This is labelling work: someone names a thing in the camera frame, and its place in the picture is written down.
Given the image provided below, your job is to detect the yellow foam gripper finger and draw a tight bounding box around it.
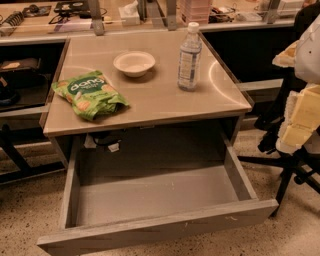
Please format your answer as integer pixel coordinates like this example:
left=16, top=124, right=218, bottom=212
left=272, top=41, right=297, bottom=68
left=276, top=84, right=320, bottom=154

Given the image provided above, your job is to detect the grey top drawer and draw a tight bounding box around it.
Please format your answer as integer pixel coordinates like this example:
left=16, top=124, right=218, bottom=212
left=38, top=125, right=278, bottom=256

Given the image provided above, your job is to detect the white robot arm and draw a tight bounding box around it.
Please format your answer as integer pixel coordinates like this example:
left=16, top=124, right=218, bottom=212
left=272, top=16, right=320, bottom=154

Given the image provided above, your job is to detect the black office chair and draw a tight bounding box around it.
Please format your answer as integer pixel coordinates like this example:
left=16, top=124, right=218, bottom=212
left=237, top=2, right=320, bottom=218

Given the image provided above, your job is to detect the clear plastic water bottle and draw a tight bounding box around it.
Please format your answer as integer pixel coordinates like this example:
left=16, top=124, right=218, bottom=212
left=177, top=22, right=202, bottom=91

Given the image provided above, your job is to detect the pink stacked box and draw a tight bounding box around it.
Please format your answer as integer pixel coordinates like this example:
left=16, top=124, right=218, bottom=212
left=180, top=0, right=211, bottom=24

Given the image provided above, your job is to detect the white paper bowl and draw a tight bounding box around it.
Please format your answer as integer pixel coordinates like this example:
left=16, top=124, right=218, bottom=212
left=113, top=51, right=155, bottom=78

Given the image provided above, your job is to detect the white tissue box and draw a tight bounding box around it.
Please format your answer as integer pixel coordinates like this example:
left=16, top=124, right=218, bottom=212
left=118, top=0, right=140, bottom=26

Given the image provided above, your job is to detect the green snack bag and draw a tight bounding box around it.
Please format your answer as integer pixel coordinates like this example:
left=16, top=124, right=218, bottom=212
left=51, top=70, right=129, bottom=121

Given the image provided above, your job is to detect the black tray on bench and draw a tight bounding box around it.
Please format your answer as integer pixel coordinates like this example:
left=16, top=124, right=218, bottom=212
left=54, top=0, right=89, bottom=14

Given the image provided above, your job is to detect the black soldering iron stand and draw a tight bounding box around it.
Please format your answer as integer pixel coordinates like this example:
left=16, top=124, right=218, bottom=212
left=0, top=11, right=24, bottom=37

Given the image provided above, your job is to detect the metal shelf post right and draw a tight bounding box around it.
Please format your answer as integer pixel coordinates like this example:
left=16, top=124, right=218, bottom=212
left=166, top=0, right=177, bottom=31

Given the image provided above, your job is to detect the metal shelf post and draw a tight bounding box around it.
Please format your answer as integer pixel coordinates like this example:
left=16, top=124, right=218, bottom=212
left=166, top=0, right=177, bottom=31
left=88, top=0, right=104, bottom=36

